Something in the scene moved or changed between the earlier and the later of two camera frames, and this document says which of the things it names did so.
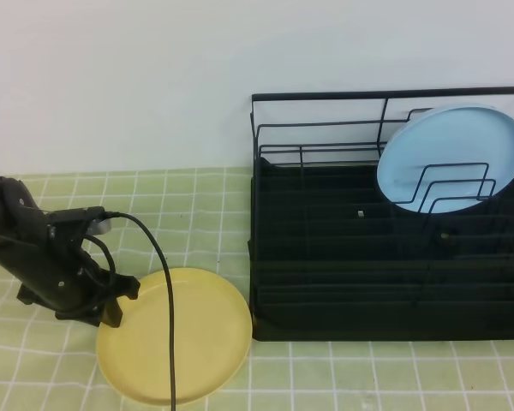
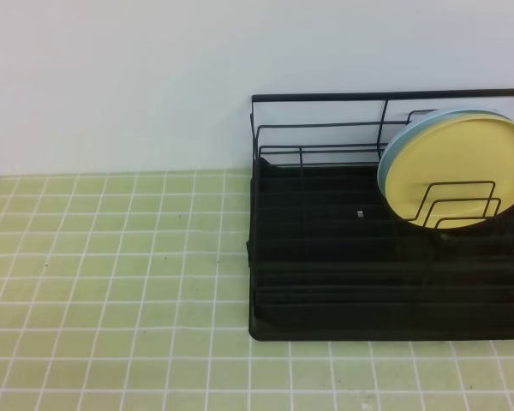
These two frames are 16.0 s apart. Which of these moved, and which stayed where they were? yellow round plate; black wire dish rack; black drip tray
Moved: yellow round plate
Stayed: black drip tray; black wire dish rack
